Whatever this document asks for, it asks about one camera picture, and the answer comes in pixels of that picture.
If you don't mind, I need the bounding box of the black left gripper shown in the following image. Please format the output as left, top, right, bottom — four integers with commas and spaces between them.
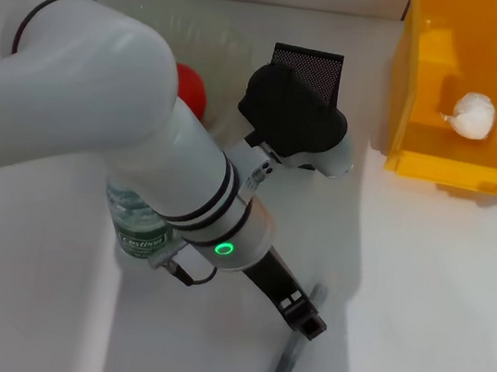
232, 240, 340, 344

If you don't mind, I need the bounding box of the grey marker pen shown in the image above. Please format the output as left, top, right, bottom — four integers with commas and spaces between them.
269, 278, 332, 372

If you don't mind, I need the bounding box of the white paper ball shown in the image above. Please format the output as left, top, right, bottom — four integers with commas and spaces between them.
436, 87, 497, 143

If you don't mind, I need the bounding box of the clear green-label water bottle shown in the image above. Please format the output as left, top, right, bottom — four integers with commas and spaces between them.
95, 173, 193, 267

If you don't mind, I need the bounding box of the black mesh pen holder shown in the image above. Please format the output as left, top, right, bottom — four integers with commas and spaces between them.
251, 41, 347, 174

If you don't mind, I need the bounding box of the green glass fruit bowl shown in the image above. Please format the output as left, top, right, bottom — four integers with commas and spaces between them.
130, 5, 261, 142

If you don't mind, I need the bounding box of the yellow plastic bin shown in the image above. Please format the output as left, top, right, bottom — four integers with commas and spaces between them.
375, 0, 497, 195

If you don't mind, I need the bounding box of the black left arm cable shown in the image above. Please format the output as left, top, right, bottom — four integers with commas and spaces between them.
158, 256, 219, 291

